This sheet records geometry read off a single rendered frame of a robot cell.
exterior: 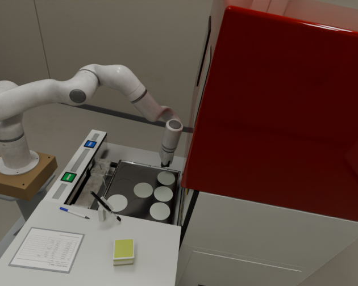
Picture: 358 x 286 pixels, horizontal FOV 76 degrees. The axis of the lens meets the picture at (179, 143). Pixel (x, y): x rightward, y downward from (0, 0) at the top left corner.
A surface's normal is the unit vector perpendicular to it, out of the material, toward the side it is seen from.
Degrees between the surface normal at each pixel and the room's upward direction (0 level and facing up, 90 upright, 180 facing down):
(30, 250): 0
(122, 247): 0
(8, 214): 0
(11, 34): 90
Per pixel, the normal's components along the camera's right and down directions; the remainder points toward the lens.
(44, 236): 0.16, -0.76
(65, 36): -0.16, 0.61
